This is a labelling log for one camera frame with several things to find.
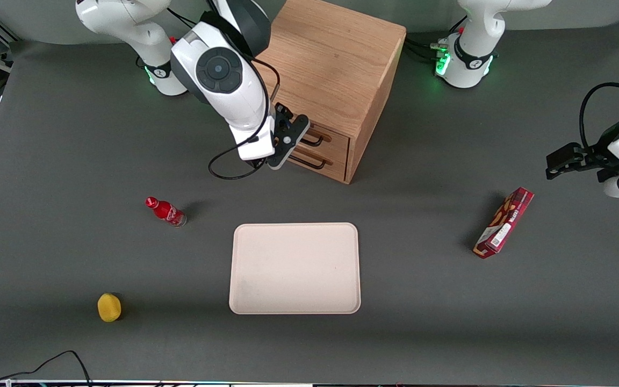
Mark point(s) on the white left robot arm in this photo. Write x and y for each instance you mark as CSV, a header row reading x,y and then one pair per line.
x,y
470,54

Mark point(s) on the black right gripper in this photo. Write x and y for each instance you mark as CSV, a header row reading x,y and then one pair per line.
x,y
282,123

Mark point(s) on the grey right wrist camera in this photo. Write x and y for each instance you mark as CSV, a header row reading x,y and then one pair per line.
x,y
290,142

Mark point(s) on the yellow round fruit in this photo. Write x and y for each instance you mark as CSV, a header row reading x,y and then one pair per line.
x,y
109,307

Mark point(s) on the wooden drawer cabinet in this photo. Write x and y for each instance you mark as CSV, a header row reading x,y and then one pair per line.
x,y
336,54

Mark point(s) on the red cookie box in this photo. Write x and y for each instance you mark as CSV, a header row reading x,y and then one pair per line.
x,y
503,223

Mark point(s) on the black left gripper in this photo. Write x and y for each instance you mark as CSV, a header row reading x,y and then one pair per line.
x,y
597,154

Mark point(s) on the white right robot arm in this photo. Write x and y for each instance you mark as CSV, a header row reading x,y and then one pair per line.
x,y
234,102

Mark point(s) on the beige plastic tray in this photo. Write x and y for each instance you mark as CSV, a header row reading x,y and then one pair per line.
x,y
293,269

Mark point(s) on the small red bottle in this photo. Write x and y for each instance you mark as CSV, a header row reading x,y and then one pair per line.
x,y
167,212

